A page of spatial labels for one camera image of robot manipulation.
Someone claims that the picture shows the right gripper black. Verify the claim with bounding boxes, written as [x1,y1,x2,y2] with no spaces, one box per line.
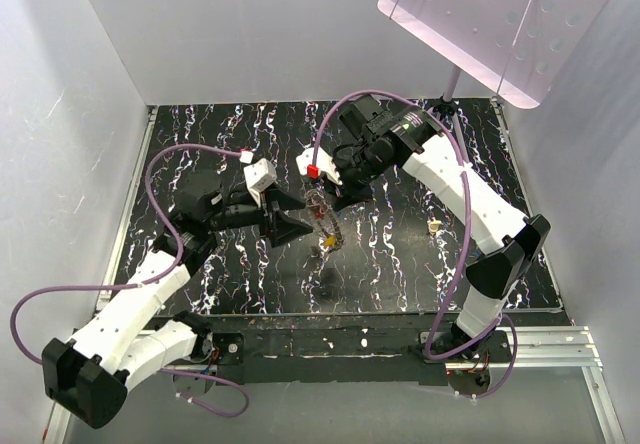
[321,146,392,212]

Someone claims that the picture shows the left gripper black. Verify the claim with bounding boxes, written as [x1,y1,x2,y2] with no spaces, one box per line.
[206,182,313,245]

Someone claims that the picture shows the metal key organizer disc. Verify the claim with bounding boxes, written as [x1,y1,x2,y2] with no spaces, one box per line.
[304,188,344,253]

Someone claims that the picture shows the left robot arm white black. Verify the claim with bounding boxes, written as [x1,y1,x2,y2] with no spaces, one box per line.
[41,168,313,429]

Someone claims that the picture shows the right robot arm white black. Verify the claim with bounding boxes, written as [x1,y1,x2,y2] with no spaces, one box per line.
[322,91,551,362]

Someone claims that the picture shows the small beige cup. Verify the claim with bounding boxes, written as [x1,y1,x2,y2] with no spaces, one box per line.
[428,219,442,235]

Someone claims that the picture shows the purple music stand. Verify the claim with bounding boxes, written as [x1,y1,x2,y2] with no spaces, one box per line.
[377,0,635,115]

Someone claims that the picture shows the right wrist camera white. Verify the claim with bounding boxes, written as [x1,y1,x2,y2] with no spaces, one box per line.
[295,147,343,186]

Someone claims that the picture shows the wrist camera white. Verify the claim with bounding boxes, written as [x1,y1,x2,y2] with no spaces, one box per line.
[243,158,277,208]
[295,147,343,186]

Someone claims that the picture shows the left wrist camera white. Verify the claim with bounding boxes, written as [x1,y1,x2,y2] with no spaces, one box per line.
[243,158,277,208]

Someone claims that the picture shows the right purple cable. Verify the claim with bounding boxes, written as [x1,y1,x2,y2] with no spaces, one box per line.
[312,88,516,398]

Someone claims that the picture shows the purple cable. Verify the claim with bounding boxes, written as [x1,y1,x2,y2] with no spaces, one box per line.
[312,88,516,398]
[9,143,251,418]

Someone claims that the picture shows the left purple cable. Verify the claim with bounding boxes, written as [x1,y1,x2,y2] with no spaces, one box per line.
[9,143,251,418]

